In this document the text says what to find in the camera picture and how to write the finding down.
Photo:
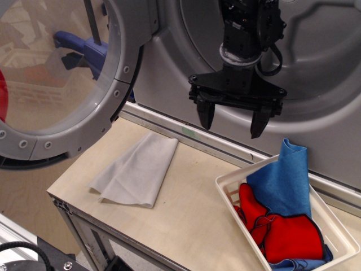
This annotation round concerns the aluminium table frame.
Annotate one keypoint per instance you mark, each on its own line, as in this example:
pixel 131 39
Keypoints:
pixel 95 237

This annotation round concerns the black base with cable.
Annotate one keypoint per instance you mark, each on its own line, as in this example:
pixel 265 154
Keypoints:
pixel 26 255

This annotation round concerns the white plastic basket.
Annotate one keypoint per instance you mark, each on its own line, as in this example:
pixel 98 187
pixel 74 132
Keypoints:
pixel 338 239

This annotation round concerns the light blue cloth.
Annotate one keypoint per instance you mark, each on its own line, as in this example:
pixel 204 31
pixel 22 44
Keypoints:
pixel 283 185

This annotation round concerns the grey laundry machine body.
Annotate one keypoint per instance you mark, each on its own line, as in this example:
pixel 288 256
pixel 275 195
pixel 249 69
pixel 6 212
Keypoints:
pixel 320 72

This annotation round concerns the dark blue cloth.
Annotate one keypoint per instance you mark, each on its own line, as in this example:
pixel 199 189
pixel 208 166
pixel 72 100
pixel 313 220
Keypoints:
pixel 299 264

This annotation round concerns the grey cloth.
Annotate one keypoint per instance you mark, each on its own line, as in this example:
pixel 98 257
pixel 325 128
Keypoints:
pixel 135 177

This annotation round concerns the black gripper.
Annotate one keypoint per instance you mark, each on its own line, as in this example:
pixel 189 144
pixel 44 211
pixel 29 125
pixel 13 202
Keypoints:
pixel 239 88

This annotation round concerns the blue clamp handle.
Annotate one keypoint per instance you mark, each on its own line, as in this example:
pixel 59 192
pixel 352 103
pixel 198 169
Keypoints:
pixel 85 53

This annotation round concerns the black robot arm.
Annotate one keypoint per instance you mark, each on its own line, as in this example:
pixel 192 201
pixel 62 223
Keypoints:
pixel 249 53

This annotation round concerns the red cloth black trim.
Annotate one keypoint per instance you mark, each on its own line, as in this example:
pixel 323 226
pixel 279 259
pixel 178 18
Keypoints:
pixel 278 237

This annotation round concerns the grey round machine door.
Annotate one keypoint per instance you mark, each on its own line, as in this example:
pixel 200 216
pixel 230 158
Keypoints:
pixel 50 114

